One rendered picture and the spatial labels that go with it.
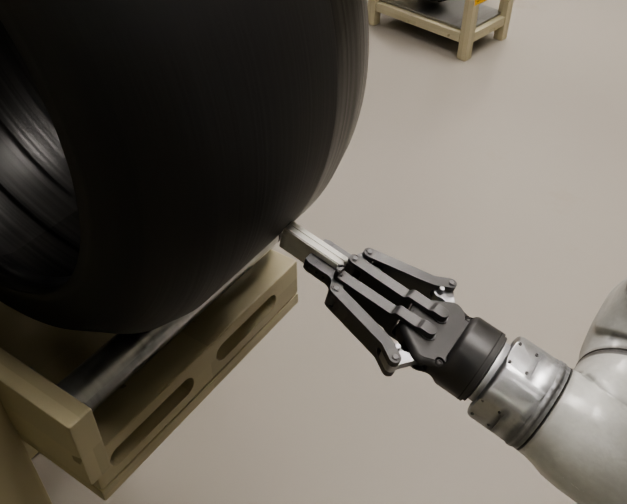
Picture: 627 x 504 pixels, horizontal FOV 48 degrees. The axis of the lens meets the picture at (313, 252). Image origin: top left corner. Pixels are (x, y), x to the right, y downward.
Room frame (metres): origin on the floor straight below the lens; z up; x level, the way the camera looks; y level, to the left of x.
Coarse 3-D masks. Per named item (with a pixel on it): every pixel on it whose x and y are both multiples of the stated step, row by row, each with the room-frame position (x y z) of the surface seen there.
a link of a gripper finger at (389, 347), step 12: (336, 288) 0.47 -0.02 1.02; (336, 300) 0.46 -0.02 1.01; (348, 300) 0.46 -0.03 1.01; (336, 312) 0.46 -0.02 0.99; (348, 312) 0.45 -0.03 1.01; (360, 312) 0.45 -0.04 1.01; (348, 324) 0.45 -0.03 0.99; (360, 324) 0.44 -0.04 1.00; (372, 324) 0.44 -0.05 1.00; (360, 336) 0.44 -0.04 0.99; (372, 336) 0.43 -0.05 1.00; (384, 336) 0.43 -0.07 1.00; (372, 348) 0.43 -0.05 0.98; (384, 348) 0.41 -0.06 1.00; (396, 348) 0.42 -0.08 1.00; (396, 360) 0.40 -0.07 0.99; (384, 372) 0.40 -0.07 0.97
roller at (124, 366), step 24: (192, 312) 0.55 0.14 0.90; (120, 336) 0.50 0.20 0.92; (144, 336) 0.50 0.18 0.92; (168, 336) 0.51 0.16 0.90; (96, 360) 0.46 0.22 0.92; (120, 360) 0.47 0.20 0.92; (144, 360) 0.48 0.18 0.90; (72, 384) 0.43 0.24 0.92; (96, 384) 0.44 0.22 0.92; (120, 384) 0.45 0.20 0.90; (96, 408) 0.43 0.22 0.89
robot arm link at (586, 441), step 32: (608, 352) 0.43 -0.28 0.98; (576, 384) 0.38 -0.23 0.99; (608, 384) 0.38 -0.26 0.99; (576, 416) 0.35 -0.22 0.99; (608, 416) 0.35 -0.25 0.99; (544, 448) 0.34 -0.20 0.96; (576, 448) 0.33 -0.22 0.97; (608, 448) 0.32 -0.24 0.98; (576, 480) 0.31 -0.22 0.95; (608, 480) 0.31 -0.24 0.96
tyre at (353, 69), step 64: (0, 0) 0.43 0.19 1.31; (64, 0) 0.41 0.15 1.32; (128, 0) 0.42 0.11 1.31; (192, 0) 0.43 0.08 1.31; (256, 0) 0.48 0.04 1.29; (320, 0) 0.53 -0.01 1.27; (0, 64) 0.86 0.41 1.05; (64, 64) 0.41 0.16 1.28; (128, 64) 0.40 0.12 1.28; (192, 64) 0.42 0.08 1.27; (256, 64) 0.46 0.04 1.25; (320, 64) 0.51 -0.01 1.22; (0, 128) 0.79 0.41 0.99; (64, 128) 0.41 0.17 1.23; (128, 128) 0.40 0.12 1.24; (192, 128) 0.40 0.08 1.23; (256, 128) 0.44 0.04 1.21; (320, 128) 0.51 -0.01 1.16; (0, 192) 0.71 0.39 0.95; (64, 192) 0.74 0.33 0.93; (128, 192) 0.39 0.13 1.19; (192, 192) 0.40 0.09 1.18; (256, 192) 0.44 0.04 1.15; (320, 192) 0.57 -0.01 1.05; (0, 256) 0.61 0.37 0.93; (64, 256) 0.63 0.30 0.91; (128, 256) 0.40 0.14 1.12; (192, 256) 0.41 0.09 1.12; (64, 320) 0.47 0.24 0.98; (128, 320) 0.43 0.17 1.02
